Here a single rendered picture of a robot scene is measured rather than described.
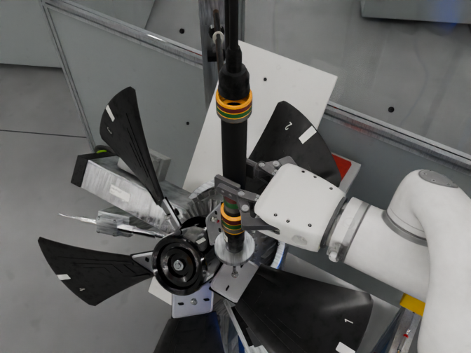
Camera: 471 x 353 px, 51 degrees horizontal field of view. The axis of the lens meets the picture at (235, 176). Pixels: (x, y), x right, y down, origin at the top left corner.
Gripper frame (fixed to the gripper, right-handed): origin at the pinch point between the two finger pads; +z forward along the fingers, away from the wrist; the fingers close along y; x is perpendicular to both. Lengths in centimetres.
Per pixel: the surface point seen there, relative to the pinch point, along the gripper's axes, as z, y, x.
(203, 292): 5.3, -3.5, -38.8
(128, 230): 28.7, 1.2, -40.6
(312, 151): -5.2, 17.2, -8.8
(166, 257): 12.2, -5.0, -27.9
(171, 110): 71, 70, -83
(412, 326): -37, 24, -64
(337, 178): -11.3, 13.7, -8.4
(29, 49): 207, 108, -133
